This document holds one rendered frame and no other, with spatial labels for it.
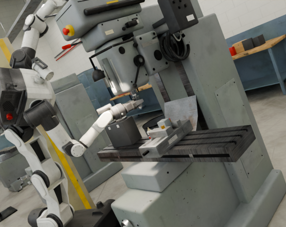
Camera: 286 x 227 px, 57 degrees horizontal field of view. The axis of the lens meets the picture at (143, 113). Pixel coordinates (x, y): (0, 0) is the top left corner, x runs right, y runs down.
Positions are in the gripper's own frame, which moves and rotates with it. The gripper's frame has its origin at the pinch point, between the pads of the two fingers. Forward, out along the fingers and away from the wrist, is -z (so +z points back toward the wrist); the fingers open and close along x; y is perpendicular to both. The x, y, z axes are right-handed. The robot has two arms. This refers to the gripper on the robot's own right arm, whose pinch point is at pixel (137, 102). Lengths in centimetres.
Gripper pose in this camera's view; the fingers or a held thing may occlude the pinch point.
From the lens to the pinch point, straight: 169.9
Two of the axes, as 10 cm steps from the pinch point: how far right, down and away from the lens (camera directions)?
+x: -3.3, -0.3, 9.4
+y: 4.0, 9.0, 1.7
